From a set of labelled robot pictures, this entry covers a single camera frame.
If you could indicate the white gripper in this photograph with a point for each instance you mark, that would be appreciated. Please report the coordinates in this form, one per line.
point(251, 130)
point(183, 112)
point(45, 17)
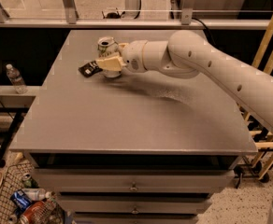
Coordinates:
point(134, 56)

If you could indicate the yellow wooden frame cart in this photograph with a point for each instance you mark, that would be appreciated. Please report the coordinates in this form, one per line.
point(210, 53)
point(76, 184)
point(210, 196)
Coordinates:
point(263, 160)

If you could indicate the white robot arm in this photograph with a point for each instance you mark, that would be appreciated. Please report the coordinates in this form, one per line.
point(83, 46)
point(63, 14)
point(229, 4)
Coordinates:
point(185, 54)

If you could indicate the grey drawer cabinet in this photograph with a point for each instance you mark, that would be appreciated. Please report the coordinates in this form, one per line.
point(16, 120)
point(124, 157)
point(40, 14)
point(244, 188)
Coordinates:
point(133, 188)

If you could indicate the grey side bench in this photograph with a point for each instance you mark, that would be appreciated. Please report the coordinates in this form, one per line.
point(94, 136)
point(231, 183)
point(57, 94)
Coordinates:
point(13, 108)

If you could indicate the green white 7up can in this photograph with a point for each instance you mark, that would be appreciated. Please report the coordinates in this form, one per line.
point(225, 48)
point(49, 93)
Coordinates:
point(107, 46)

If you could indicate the red soda can in basket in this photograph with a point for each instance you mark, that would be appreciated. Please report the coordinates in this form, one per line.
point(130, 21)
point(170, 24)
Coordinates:
point(37, 213)

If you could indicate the clear plastic water bottle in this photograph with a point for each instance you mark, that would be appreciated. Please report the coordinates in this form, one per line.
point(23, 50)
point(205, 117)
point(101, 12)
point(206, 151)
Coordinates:
point(16, 79)

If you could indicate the plastic bottle in basket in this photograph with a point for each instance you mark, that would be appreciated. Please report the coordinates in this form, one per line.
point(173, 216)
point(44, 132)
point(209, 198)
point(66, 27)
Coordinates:
point(37, 194)

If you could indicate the black rxbar chocolate bar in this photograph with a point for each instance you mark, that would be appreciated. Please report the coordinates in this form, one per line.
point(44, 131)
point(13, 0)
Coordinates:
point(89, 69)

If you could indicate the wire mesh basket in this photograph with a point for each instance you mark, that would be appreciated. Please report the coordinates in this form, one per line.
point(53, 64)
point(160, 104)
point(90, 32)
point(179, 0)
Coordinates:
point(10, 213)

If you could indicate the metal window rail frame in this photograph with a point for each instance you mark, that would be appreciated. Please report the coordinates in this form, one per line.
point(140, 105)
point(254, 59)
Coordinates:
point(216, 14)

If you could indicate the green can in basket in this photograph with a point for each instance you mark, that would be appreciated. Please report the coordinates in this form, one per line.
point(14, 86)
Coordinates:
point(28, 181)

